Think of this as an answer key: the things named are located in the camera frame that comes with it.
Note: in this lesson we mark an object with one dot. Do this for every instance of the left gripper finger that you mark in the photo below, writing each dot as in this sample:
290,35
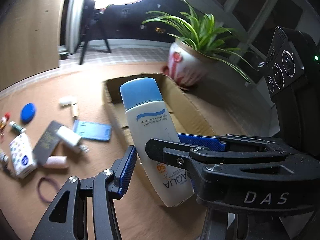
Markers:
66,216

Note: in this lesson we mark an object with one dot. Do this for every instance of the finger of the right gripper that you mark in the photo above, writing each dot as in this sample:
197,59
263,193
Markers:
226,143
179,155

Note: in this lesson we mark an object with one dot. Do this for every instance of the white dotted cream box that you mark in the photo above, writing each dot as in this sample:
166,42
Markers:
22,156

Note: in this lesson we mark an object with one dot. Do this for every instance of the small white soft piece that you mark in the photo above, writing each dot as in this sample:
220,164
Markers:
66,101

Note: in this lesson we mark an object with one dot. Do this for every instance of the round blue tin lid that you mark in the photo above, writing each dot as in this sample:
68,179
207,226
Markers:
27,113

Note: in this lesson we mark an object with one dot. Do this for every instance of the purple hair band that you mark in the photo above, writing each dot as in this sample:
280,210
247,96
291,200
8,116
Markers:
47,188

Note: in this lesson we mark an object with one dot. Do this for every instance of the white power adapter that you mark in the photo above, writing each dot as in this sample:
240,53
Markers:
72,140

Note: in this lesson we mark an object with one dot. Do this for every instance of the black booklet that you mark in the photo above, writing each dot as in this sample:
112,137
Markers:
47,143

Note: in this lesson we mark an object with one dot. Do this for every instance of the red white flower pot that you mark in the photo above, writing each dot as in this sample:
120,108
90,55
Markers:
186,66

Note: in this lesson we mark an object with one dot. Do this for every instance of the wooden clothespin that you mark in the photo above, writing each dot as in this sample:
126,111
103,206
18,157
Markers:
75,111

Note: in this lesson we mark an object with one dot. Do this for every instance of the small green white tube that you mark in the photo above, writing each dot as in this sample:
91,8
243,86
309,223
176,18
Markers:
17,128

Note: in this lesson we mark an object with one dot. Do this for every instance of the green spider plant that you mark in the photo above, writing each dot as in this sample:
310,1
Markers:
201,34

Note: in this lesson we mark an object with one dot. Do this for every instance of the red white small figure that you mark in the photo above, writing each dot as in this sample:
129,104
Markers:
3,122

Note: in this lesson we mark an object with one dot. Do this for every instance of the wooden cabinet panel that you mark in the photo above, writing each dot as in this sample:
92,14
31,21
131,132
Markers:
30,35

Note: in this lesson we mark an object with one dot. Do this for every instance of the black camera module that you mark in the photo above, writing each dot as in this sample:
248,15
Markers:
292,54

